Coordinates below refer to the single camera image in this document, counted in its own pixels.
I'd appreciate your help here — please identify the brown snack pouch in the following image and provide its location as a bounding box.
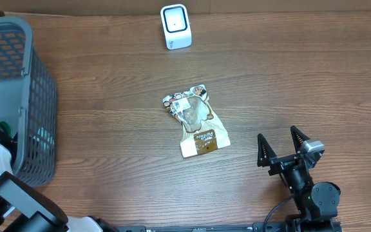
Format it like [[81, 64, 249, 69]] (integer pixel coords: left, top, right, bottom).
[[162, 84, 231, 158]]

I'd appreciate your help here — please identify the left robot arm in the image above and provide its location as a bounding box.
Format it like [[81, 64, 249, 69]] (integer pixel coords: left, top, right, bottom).
[[0, 124, 116, 232]]

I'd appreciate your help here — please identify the white barcode scanner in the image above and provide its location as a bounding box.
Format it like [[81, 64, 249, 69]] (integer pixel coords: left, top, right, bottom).
[[160, 4, 193, 50]]

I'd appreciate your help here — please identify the grey plastic basket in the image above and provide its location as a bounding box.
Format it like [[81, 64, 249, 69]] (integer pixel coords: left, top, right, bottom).
[[0, 17, 58, 187]]

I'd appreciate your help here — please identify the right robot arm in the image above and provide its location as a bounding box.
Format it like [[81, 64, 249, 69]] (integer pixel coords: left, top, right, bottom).
[[252, 126, 342, 232]]

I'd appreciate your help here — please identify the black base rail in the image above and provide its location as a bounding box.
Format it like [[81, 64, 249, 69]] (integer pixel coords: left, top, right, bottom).
[[114, 221, 289, 232]]

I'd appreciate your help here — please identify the green lid jar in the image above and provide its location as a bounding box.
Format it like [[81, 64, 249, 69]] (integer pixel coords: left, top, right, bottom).
[[0, 121, 12, 137]]

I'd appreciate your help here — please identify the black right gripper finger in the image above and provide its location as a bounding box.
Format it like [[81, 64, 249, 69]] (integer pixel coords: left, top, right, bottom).
[[257, 133, 277, 167], [290, 126, 310, 152]]

